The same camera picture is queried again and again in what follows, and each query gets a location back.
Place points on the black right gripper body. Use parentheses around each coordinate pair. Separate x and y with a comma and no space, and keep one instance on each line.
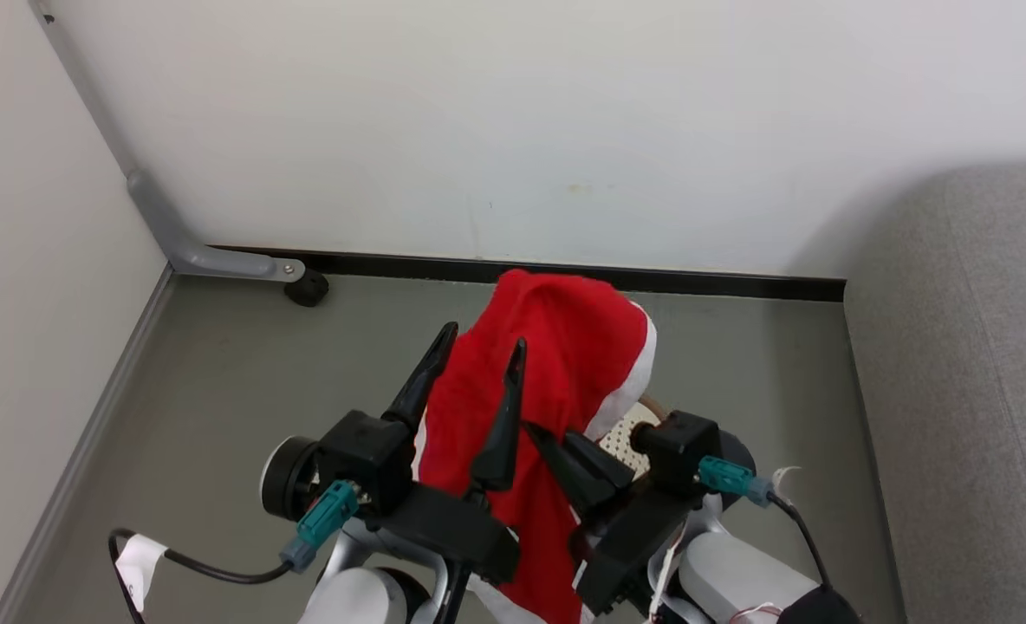
(634,537)

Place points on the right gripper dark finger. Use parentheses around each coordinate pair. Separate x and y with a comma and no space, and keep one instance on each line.
(569,477)
(604,464)

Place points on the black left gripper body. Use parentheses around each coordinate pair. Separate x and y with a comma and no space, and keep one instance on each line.
(452,529)

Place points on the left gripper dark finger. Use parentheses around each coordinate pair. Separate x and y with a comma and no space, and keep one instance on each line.
(422,381)
(503,433)

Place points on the red and white garment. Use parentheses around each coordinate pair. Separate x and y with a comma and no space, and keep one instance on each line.
(565,347)

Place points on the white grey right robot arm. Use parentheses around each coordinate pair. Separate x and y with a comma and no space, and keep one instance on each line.
(730,572)

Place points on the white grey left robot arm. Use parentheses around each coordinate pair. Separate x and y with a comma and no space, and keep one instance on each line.
(353,598)

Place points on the beige plastic laundry basket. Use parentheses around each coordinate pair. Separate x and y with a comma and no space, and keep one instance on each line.
(621,440)

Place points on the black caster foot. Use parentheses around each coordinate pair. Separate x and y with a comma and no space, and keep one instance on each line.
(307,289)

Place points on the black baseboard strip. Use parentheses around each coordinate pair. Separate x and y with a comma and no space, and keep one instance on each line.
(565,273)

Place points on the grey fabric sofa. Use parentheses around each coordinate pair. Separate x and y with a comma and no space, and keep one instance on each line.
(972,390)

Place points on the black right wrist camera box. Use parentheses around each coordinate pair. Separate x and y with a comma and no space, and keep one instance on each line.
(678,451)

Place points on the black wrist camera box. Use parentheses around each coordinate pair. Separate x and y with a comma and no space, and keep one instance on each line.
(678,451)
(366,459)

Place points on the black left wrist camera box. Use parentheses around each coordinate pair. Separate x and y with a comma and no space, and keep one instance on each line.
(366,459)

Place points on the grey metal frame leg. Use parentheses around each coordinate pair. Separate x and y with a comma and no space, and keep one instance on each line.
(158,225)

